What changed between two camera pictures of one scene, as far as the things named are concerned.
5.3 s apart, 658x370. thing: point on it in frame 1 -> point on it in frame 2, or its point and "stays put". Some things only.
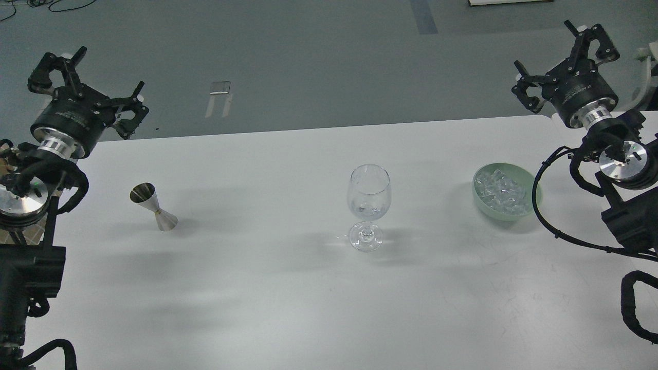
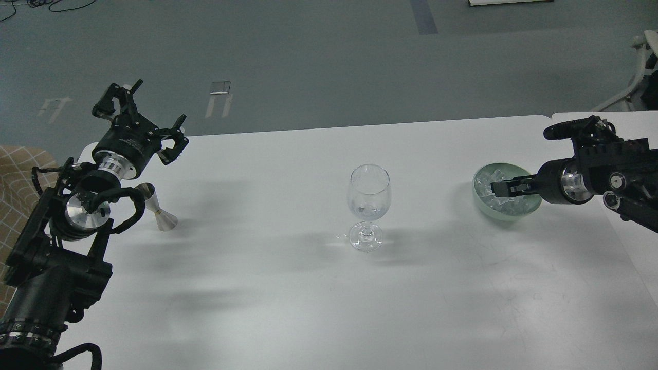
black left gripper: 71,122 -> 132,136
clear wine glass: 369,195 stays put
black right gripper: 576,87 -> 546,184
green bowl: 504,191 stays put
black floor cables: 44,3 stays put
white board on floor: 482,2 stays put
